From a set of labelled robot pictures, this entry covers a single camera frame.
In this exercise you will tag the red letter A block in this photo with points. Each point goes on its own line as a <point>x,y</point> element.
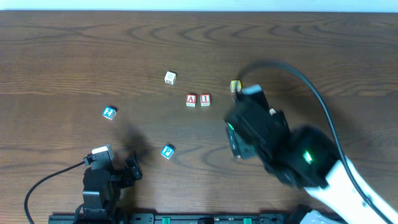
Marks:
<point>191,100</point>

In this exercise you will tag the green edged wooden block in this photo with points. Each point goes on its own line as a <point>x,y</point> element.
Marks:
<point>272,111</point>

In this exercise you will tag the blue number 2 block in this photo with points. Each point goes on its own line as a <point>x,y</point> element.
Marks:
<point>109,112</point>

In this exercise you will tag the plain white wooden block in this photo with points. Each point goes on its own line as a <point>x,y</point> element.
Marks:
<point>170,77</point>

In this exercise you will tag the blue letter P block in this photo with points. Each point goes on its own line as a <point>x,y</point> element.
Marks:
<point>167,151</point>

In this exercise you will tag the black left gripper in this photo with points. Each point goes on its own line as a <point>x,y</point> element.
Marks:
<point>125,175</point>

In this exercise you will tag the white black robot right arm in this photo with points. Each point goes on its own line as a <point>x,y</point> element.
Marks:
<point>304,158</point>

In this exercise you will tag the black mounting rail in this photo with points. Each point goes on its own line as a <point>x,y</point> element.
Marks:
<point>149,218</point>

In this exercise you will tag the red letter I block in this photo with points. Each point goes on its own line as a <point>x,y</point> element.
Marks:
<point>205,100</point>

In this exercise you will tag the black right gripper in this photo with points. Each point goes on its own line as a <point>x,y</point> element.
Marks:
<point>249,101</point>

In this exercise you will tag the yellow wooden block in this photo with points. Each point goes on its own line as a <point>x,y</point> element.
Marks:
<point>235,86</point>

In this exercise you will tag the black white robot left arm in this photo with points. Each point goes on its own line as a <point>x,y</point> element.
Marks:
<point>102,189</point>

